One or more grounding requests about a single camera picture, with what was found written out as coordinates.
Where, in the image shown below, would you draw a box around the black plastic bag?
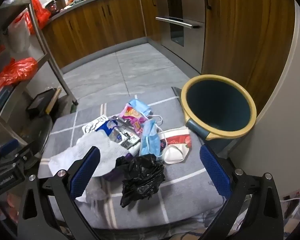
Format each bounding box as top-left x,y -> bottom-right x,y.
115,154 -> 166,208

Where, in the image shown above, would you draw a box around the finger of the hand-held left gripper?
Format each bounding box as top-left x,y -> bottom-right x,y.
5,148 -> 40,167
0,139 -> 20,155

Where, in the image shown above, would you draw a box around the blue bin with yellow rim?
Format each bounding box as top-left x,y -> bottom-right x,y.
180,74 -> 257,153

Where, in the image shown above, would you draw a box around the crushed red white paper cup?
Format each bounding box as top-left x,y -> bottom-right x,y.
158,127 -> 192,164

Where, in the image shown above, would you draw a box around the wooden kitchen base cabinets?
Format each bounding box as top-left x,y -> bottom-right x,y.
41,0 -> 158,69

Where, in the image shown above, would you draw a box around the stainless steel oven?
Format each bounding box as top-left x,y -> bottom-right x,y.
152,0 -> 206,73

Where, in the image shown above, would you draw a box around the metal rack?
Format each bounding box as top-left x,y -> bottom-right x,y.
0,0 -> 79,140

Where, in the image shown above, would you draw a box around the blue face mask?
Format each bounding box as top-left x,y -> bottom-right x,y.
128,99 -> 163,126
139,119 -> 165,159

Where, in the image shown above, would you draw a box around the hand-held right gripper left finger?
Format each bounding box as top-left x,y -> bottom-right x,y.
17,145 -> 102,240

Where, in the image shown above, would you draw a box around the dark round pan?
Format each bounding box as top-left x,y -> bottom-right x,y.
27,114 -> 53,159

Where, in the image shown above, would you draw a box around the pink snack wrapper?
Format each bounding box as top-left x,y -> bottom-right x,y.
119,104 -> 149,135

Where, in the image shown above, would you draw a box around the tall wooden cabinet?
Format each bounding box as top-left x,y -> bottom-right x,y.
201,0 -> 297,108

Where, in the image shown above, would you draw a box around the white box with black label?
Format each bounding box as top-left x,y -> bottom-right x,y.
82,115 -> 109,134

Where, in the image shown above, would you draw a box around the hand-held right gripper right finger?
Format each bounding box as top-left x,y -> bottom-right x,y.
199,144 -> 284,240

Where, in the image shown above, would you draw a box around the black pressure cooker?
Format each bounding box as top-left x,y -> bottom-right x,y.
44,0 -> 67,15

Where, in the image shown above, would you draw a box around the grey checked blanket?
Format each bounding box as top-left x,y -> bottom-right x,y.
37,86 -> 230,230

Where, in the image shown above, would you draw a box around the red plastic bag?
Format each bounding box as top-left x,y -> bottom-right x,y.
24,0 -> 52,34
0,57 -> 38,98

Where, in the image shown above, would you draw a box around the white plastic bag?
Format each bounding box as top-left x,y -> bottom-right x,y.
7,12 -> 32,53

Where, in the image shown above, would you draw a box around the wooden board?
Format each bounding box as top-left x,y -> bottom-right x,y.
45,87 -> 62,115

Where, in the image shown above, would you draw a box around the silver wrapper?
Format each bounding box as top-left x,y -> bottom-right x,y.
110,116 -> 142,153

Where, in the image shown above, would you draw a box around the white paper tissue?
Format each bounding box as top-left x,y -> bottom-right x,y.
48,131 -> 129,178

